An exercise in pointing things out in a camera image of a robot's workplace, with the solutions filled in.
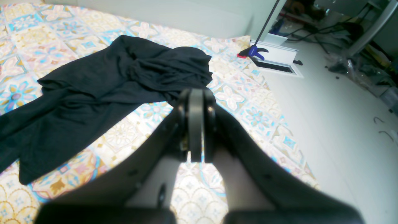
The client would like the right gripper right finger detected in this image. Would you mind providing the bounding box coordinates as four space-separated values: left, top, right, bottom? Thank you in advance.
203 90 363 224

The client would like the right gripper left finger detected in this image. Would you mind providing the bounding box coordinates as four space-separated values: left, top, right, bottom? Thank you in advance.
34 90 190 224

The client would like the black t-shirt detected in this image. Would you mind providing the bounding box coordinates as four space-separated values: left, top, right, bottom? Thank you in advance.
0 35 212 185

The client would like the blue clamp bottom left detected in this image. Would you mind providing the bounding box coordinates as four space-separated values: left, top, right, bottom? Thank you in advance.
236 44 269 60

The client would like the patterned colourful tablecloth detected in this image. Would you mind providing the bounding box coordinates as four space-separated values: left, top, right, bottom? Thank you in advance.
0 2 319 224

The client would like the white wall vent box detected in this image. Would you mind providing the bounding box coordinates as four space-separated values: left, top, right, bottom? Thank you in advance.
249 34 304 78

